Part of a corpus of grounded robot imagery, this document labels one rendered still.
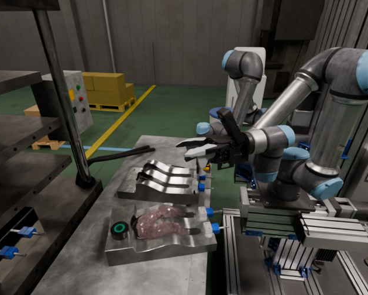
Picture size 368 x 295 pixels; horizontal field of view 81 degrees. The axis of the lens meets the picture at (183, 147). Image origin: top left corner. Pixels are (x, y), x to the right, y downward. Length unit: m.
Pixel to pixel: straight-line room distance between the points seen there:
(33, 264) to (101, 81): 4.35
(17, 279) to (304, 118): 1.52
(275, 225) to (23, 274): 1.19
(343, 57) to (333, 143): 0.28
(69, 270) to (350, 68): 1.30
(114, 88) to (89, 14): 3.31
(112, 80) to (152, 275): 4.45
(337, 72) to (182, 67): 6.52
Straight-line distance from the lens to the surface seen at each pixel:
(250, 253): 1.93
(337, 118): 0.87
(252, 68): 1.20
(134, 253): 1.08
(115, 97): 5.19
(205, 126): 1.21
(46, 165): 1.48
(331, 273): 2.06
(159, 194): 1.32
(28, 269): 1.32
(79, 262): 1.22
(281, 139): 0.70
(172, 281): 1.08
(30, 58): 9.28
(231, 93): 4.17
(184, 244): 1.08
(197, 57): 7.12
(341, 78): 0.83
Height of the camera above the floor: 1.75
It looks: 30 degrees down
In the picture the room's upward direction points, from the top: straight up
